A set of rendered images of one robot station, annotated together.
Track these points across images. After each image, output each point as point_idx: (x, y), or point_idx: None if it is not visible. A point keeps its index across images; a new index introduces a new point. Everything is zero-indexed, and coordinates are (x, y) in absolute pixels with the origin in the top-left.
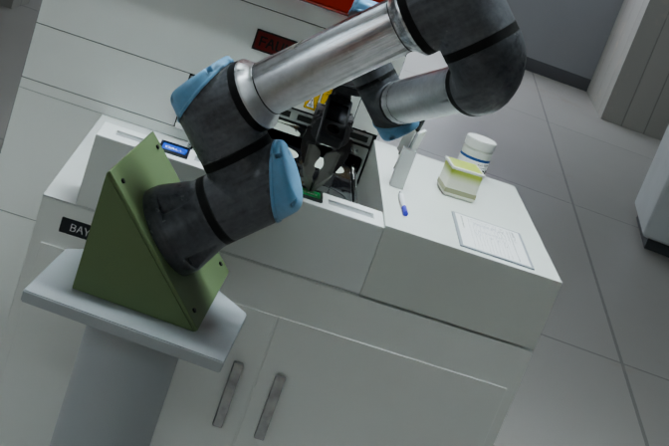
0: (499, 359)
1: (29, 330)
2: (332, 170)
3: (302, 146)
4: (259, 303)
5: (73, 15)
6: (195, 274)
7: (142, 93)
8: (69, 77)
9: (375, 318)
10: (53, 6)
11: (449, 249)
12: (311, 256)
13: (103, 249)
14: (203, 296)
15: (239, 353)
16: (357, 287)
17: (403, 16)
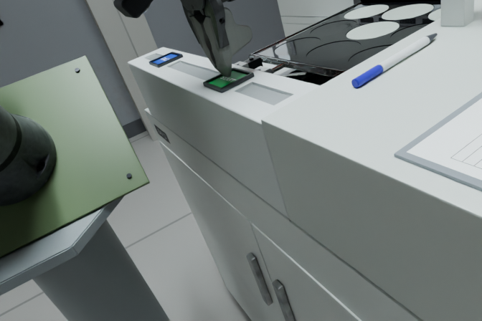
0: None
1: (185, 194)
2: (216, 44)
3: (189, 24)
4: (236, 204)
5: None
6: (39, 199)
7: None
8: (297, 6)
9: (318, 258)
10: None
11: (354, 167)
12: (234, 161)
13: None
14: (36, 223)
15: (249, 247)
16: (282, 208)
17: None
